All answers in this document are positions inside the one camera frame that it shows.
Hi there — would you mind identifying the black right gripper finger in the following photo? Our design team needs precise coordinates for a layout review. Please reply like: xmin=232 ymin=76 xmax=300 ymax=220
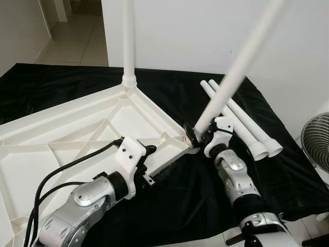
xmin=184 ymin=122 xmax=199 ymax=148

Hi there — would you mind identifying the white plastic children table top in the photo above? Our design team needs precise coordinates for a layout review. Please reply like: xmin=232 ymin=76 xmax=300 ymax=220
xmin=0 ymin=82 xmax=204 ymax=247

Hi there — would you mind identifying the black tablecloth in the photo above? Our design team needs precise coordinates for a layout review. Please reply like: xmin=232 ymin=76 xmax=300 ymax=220
xmin=0 ymin=63 xmax=329 ymax=247

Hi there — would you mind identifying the white round floor fan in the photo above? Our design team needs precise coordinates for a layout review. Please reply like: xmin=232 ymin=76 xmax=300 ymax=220
xmin=301 ymin=113 xmax=329 ymax=173

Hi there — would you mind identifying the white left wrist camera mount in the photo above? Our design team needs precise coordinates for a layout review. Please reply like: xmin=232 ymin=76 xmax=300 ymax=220
xmin=114 ymin=136 xmax=150 ymax=199

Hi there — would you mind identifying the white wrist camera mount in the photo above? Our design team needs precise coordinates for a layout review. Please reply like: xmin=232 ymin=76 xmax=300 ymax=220
xmin=114 ymin=136 xmax=150 ymax=199
xmin=203 ymin=117 xmax=236 ymax=157

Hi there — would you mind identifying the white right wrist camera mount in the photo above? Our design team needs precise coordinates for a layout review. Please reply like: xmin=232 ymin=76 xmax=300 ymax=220
xmin=203 ymin=117 xmax=236 ymax=157

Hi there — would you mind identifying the black left gripper power cable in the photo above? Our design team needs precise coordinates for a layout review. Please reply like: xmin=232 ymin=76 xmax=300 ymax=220
xmin=26 ymin=176 xmax=103 ymax=247

